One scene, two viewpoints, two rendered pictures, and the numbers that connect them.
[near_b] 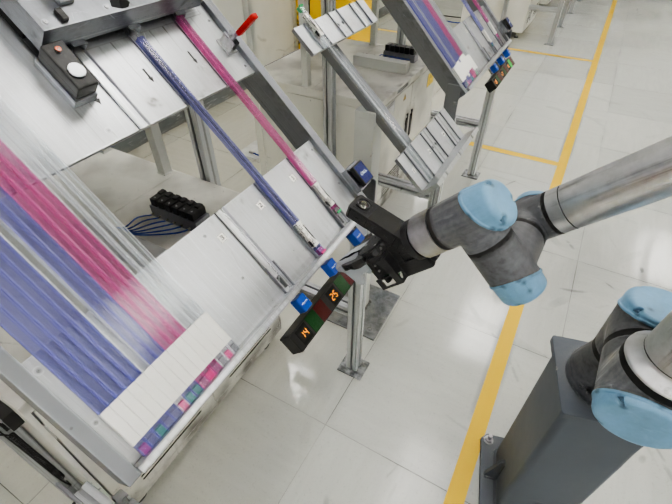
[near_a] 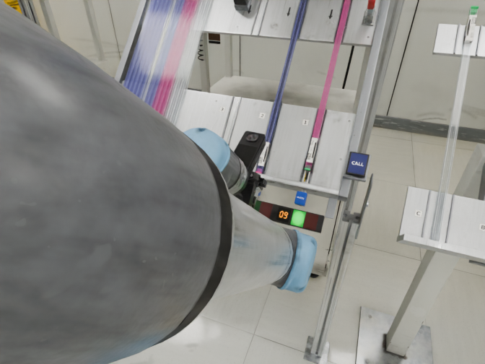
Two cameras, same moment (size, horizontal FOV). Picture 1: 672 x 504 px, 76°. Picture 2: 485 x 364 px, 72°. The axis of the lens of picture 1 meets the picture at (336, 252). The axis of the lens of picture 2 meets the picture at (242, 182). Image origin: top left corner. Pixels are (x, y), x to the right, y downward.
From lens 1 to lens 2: 80 cm
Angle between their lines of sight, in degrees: 61
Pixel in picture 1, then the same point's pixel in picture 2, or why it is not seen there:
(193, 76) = (316, 24)
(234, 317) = not seen: hidden behind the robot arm
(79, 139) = (221, 23)
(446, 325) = not seen: outside the picture
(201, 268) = (197, 111)
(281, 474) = (211, 310)
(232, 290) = not seen: hidden behind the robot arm
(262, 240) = (238, 131)
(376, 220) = (238, 149)
